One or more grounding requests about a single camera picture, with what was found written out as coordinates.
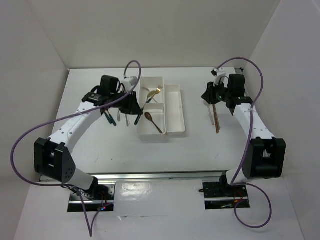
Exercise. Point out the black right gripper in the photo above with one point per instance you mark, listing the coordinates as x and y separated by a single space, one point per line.
209 95

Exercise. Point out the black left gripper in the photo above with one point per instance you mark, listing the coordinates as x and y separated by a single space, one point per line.
132 107

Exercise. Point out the large silver fork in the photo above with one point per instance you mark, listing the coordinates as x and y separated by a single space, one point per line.
151 94

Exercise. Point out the gold spoon green handle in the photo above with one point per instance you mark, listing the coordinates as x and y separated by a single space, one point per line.
139 116

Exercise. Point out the gold fork green handle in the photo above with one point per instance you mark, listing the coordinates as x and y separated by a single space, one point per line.
159 89

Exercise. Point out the dark wooden spoon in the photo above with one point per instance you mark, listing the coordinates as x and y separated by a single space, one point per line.
148 116

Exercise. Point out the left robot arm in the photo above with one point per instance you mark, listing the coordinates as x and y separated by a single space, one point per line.
53 155

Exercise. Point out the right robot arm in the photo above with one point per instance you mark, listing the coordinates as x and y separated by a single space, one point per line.
228 180

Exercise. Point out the small silver fork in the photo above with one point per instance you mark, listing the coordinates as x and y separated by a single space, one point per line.
119 115

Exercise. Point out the white plastic spoon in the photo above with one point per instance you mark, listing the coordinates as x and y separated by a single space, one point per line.
210 113

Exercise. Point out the white divided utensil tray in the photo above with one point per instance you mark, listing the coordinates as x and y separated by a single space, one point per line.
146 131

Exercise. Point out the white narrow tray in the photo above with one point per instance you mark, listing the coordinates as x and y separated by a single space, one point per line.
174 115

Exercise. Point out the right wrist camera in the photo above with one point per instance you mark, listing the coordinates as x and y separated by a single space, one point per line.
219 76

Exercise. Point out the green handled utensil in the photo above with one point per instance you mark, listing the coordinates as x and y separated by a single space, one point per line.
110 118

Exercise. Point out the aluminium side rail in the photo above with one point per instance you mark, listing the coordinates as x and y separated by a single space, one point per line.
250 82

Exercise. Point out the aluminium front rail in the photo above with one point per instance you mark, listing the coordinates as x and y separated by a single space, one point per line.
111 178

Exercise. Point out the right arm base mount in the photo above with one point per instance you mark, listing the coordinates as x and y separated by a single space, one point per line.
218 197

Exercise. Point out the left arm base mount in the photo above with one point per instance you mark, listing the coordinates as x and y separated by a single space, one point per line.
97 197

